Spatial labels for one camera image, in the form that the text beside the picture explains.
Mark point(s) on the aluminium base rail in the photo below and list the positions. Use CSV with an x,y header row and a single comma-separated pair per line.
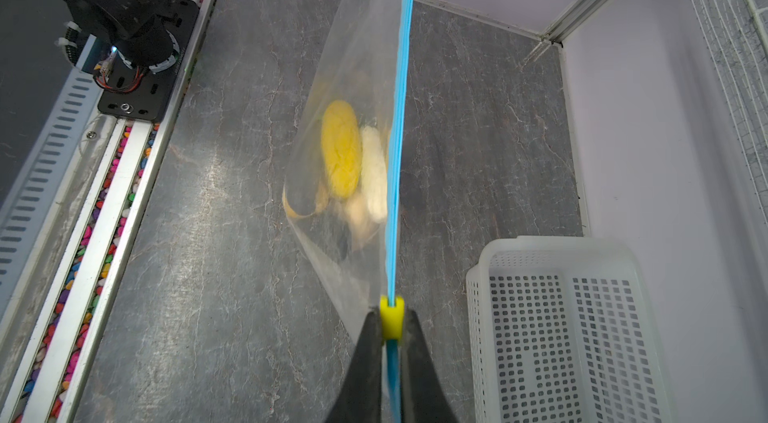
x,y
67,230

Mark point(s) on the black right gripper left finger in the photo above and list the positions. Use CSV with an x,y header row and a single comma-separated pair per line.
x,y
360,397

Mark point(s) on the yellow toy lemon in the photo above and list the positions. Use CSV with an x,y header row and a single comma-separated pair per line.
x,y
304,198

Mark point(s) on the white wire wall rack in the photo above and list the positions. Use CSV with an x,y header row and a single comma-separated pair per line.
x,y
735,34

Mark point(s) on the white perforated plastic basket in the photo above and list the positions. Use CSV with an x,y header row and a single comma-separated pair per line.
x,y
562,330

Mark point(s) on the white toy cucumber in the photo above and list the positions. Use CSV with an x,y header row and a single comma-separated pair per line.
x,y
373,179

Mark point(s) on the beige toy potato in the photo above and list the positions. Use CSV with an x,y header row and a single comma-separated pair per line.
x,y
360,223

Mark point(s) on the clear zip top bag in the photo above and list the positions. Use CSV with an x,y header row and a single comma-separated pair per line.
x,y
365,63

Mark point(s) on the yellow toy corn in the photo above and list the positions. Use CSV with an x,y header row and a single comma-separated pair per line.
x,y
341,149

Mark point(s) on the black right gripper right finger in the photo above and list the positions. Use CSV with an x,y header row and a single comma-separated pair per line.
x,y
422,398

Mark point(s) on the yellow zipper slider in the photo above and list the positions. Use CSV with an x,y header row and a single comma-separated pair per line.
x,y
392,317

